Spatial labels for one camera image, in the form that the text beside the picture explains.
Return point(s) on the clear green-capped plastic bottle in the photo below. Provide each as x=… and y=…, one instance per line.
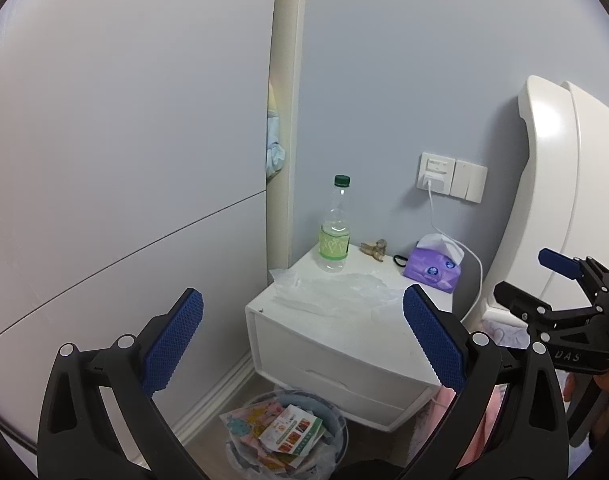
x=333, y=250

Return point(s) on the purple tissue pack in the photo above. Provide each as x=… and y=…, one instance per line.
x=429, y=270

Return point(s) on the beige hair claw clip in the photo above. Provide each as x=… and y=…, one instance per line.
x=373, y=250

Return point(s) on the translucent bin liner bag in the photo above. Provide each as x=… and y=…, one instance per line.
x=324, y=460

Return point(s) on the white bed headboard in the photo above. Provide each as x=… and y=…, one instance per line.
x=549, y=185

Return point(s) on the pink snack packet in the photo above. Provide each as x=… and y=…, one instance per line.
x=244, y=425

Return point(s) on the grey trash bin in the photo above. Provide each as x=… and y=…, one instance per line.
x=337, y=422

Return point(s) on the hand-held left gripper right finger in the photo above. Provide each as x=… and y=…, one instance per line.
x=434, y=340

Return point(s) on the clear plastic bag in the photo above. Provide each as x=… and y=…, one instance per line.
x=334, y=292

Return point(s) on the white printed leaflet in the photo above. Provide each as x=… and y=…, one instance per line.
x=289, y=432

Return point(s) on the pink bedding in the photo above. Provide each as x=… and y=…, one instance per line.
x=484, y=425

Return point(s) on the white wardrobe door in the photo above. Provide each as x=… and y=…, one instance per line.
x=124, y=160

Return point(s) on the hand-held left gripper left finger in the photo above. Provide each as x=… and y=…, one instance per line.
x=172, y=345

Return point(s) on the white charger plug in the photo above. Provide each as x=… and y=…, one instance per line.
x=434, y=183

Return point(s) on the beige wardrobe frame post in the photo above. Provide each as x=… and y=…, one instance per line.
x=287, y=110

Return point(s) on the white nightstand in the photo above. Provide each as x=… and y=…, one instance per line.
x=324, y=355

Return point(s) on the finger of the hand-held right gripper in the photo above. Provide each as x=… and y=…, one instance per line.
x=557, y=262
x=517, y=302

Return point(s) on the white wall socket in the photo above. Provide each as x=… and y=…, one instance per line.
x=434, y=165

